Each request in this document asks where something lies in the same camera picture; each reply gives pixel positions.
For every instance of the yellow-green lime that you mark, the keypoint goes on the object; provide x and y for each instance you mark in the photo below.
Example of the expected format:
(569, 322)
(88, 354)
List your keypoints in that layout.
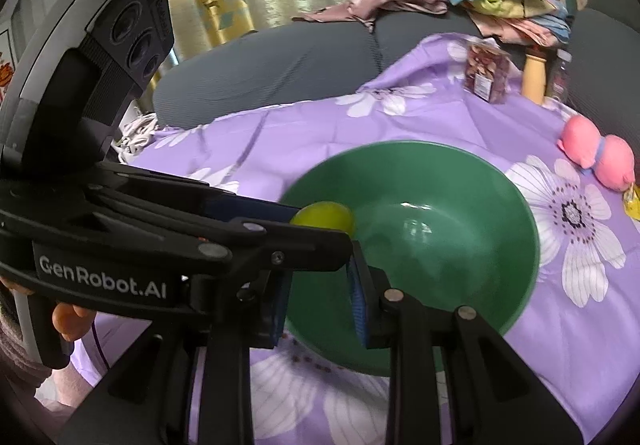
(326, 215)

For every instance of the pile of folded clothes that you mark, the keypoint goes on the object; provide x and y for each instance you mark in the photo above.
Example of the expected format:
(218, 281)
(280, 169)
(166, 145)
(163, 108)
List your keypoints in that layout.
(544, 23)

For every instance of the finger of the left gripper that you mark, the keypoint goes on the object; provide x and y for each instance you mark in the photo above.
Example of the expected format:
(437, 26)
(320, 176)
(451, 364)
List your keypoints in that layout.
(171, 242)
(187, 195)

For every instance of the yellow candy wrapper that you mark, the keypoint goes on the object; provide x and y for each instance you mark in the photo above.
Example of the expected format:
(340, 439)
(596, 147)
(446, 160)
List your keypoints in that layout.
(631, 201)

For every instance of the green plastic bowl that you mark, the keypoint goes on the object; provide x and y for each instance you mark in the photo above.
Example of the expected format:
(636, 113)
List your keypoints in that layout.
(446, 226)

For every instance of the person left hand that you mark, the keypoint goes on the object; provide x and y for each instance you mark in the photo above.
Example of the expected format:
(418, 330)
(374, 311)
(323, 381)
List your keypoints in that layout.
(71, 321)

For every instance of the small dark bottle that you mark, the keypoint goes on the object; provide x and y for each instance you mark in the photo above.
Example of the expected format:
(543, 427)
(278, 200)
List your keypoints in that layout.
(557, 85)

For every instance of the pink plush toy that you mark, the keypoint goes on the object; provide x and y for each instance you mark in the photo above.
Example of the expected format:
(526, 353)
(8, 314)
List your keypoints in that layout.
(609, 157)

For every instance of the grey sofa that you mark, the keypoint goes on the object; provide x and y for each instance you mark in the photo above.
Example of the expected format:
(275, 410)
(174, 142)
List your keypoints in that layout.
(309, 61)

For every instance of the purple floral cloth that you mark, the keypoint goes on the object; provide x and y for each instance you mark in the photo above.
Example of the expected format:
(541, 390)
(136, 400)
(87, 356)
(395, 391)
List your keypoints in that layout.
(579, 331)

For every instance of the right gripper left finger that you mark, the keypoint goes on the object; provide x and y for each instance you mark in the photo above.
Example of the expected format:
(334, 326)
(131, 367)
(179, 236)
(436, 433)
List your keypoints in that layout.
(181, 384)

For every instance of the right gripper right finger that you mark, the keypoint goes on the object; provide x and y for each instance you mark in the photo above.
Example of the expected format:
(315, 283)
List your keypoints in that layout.
(493, 396)

